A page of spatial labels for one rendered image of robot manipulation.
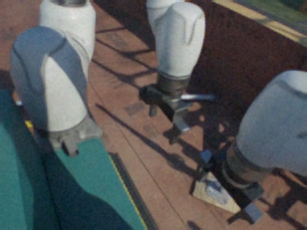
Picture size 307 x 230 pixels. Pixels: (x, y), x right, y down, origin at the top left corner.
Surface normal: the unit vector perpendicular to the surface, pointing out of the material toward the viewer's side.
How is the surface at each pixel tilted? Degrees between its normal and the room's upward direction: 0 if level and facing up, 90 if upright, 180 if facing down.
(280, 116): 79
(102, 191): 0
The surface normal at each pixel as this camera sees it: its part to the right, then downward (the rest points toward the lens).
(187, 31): 0.10, 0.59
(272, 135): -0.63, 0.48
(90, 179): 0.11, -0.70
